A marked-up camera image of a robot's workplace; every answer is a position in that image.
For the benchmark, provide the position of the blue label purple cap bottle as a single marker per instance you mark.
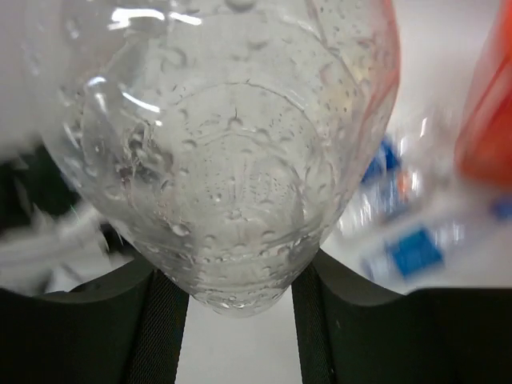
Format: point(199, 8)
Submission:
point(430, 245)

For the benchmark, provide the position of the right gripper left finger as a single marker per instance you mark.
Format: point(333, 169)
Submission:
point(125, 327)

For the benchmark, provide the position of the white blue label bottle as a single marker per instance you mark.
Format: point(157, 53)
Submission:
point(397, 179)

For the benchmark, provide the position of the clear unlabeled plastic bottle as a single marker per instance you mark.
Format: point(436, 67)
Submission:
point(222, 139)

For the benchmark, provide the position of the orange plastic bin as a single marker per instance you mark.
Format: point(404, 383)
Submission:
point(457, 55)

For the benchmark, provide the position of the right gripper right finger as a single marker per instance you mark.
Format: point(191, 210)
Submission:
point(350, 330)

